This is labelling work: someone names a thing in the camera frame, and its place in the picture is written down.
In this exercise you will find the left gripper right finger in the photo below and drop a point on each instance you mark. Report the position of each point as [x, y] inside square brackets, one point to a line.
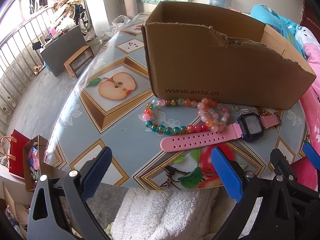
[265, 209]

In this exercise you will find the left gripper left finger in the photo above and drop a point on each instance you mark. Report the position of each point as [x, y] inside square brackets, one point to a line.
[47, 219]

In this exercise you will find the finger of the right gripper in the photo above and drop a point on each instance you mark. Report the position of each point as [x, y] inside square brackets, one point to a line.
[312, 155]
[282, 168]

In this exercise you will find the pink strap smartwatch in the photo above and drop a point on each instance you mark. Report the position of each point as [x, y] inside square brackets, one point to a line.
[249, 127]

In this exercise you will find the small silver hair clip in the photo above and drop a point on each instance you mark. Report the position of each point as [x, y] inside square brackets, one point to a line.
[244, 110]

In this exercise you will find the red paper bag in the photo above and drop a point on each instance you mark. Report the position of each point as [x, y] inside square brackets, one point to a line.
[12, 147]

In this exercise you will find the brown paper bag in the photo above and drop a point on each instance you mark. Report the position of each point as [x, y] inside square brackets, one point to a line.
[33, 162]

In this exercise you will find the white fluffy towel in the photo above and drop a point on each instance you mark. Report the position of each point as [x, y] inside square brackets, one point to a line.
[191, 214]

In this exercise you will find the fruit pattern tablecloth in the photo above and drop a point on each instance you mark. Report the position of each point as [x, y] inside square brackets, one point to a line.
[113, 105]

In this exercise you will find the pink floral blanket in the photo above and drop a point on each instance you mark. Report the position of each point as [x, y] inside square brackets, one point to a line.
[305, 172]

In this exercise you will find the small wooden stool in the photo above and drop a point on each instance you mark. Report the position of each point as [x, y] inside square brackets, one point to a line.
[78, 59]

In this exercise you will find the brown cardboard box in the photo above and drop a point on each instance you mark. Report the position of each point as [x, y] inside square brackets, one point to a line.
[196, 51]

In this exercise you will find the blue patterned quilt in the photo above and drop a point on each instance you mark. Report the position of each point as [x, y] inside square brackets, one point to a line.
[286, 27]

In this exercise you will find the metal balcony railing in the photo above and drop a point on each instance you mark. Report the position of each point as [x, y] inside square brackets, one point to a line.
[18, 59]

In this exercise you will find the dark grey cabinet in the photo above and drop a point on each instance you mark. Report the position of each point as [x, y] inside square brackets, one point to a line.
[61, 49]

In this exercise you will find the bicycle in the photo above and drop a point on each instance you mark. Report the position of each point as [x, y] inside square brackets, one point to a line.
[81, 19]

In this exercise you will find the white plastic bag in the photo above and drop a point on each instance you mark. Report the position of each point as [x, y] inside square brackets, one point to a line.
[115, 26]

